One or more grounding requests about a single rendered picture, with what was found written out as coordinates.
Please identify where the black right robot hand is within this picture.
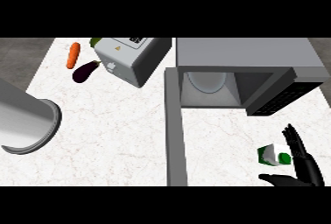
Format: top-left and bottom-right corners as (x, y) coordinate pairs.
(257, 122), (327, 187)

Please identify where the white and green milk carton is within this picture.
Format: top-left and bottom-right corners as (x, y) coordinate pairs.
(256, 143), (294, 167)

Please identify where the grey microwave door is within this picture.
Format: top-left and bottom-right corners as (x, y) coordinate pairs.
(163, 66), (189, 187)

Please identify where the grey microwave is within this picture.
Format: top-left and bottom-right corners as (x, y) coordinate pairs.
(174, 38), (331, 117)

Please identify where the grey toaster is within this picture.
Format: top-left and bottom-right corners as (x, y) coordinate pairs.
(93, 38), (173, 89)

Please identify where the dark purple eggplant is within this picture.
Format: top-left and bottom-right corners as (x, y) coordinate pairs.
(71, 59), (103, 84)

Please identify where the orange carrot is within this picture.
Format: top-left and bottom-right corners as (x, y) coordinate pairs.
(65, 42), (81, 70)

